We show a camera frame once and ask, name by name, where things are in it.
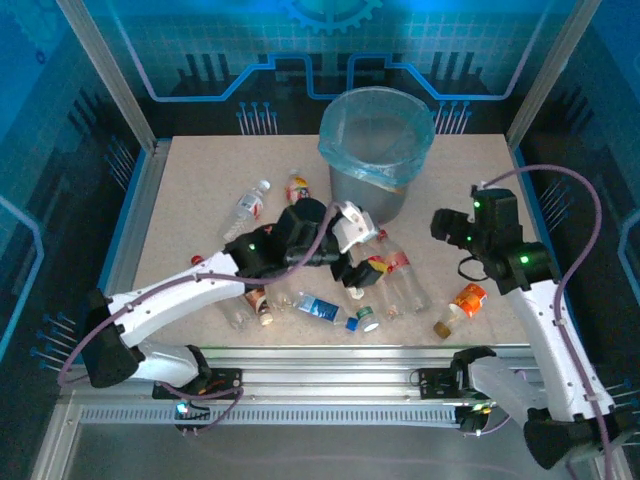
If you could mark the clear bottle red cap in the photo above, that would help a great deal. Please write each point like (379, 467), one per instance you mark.
(389, 300)

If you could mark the pink label drink bottle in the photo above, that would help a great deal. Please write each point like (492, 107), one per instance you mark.
(298, 189)

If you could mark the blue label water bottle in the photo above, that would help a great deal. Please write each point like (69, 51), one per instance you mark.
(320, 309)

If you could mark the large clear bottle red label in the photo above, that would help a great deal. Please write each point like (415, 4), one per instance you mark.
(407, 285)

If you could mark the white cap water bottle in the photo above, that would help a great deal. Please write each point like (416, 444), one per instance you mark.
(247, 205)

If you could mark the small clear bottle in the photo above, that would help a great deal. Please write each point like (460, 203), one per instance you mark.
(285, 302)

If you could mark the orange label plastic bottle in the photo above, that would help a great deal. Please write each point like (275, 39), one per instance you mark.
(462, 305)

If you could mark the grey waste bin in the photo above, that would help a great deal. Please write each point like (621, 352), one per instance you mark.
(365, 200)

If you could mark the brown label plastic bottle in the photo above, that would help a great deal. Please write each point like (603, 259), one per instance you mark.
(257, 300)

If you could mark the clear plastic bottle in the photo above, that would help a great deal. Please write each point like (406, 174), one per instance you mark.
(239, 315)

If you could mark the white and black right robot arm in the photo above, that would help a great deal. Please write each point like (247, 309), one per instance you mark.
(540, 330)

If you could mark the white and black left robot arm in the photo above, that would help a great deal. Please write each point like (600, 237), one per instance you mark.
(170, 306)

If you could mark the blue plastic bin liner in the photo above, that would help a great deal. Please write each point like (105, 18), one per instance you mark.
(424, 142)

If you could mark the aluminium mounting rail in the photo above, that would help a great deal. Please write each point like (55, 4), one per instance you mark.
(320, 372)

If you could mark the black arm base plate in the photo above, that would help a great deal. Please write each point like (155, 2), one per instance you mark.
(435, 382)
(225, 382)

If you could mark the aluminium frame post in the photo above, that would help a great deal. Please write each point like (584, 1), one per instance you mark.
(107, 75)
(550, 75)

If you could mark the aluminium table side rail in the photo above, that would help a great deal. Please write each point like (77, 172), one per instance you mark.
(135, 220)

